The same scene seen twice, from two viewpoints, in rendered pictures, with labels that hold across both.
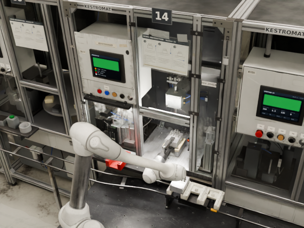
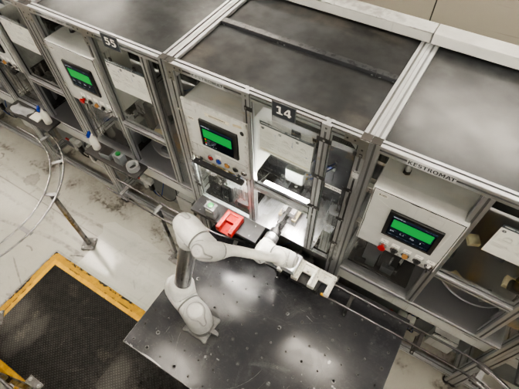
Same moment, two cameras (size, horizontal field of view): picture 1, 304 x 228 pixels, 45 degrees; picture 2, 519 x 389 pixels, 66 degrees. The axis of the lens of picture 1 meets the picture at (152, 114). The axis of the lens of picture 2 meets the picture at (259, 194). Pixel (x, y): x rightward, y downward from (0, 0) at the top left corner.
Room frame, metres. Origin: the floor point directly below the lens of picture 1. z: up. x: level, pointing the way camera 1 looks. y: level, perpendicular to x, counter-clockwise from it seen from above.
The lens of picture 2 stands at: (0.70, -0.10, 3.24)
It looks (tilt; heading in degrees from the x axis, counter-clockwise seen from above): 55 degrees down; 6
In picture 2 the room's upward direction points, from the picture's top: 2 degrees counter-clockwise
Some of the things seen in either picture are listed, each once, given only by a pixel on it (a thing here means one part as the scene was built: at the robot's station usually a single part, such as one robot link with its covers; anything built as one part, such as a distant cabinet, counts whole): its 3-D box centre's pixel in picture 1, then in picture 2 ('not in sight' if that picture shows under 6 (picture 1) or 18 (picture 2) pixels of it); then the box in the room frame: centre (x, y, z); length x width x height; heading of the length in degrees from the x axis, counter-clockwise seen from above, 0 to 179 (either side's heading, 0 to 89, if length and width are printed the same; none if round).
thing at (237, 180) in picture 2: (106, 100); (218, 169); (2.18, 0.31, 1.37); 0.36 x 0.04 x 0.04; 63
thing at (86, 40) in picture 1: (114, 62); (228, 128); (2.31, 0.25, 1.60); 0.42 x 0.29 x 0.46; 63
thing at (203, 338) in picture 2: not in sight; (203, 325); (1.44, 0.36, 0.71); 0.22 x 0.18 x 0.06; 63
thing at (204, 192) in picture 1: (195, 195); (306, 275); (1.77, -0.27, 0.84); 0.36 x 0.14 x 0.10; 63
